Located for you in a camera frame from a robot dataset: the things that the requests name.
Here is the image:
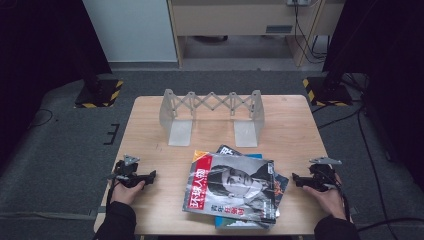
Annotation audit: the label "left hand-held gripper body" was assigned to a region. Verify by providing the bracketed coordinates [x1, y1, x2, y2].
[107, 153, 148, 190]

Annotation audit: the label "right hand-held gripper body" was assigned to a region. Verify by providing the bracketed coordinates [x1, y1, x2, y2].
[309, 157, 343, 193]

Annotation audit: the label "dark cover magazine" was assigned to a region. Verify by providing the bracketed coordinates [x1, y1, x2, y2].
[216, 143, 290, 205]

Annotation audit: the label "expandable grey metal book rack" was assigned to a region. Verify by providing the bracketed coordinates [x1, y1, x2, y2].
[159, 88, 266, 148]

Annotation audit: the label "magazine with orange corner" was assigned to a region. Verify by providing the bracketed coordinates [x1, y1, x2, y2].
[192, 149, 210, 165]

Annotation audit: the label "person's left hand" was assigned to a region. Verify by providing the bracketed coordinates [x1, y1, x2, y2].
[110, 180, 146, 205]

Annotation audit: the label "person's right hand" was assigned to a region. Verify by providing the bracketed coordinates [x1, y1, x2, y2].
[302, 176, 348, 220]

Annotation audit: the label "stand base with yellow stripes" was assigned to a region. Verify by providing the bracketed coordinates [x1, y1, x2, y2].
[302, 76, 354, 108]
[73, 78, 124, 109]

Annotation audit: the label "black curtain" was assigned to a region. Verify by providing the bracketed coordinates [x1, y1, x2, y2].
[322, 0, 424, 183]
[0, 0, 113, 168]

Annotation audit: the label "white panel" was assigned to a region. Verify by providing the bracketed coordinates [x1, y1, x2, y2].
[82, 0, 178, 63]

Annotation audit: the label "beige wooden desk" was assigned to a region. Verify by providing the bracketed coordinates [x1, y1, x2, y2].
[166, 0, 346, 69]

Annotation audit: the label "left hand-held gripper cable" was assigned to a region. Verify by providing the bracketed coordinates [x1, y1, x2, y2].
[105, 173, 122, 206]

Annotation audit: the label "hand-held gripper cable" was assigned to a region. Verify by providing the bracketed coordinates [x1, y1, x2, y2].
[105, 173, 122, 206]
[333, 179, 353, 224]

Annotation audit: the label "right hand-held gripper cable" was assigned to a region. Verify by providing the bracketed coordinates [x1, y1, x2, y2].
[333, 179, 353, 224]

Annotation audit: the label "black floor cable loop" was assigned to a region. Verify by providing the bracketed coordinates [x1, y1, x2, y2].
[28, 108, 54, 129]

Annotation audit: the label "black hanging cables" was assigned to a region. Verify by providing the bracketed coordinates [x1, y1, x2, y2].
[292, 3, 330, 65]

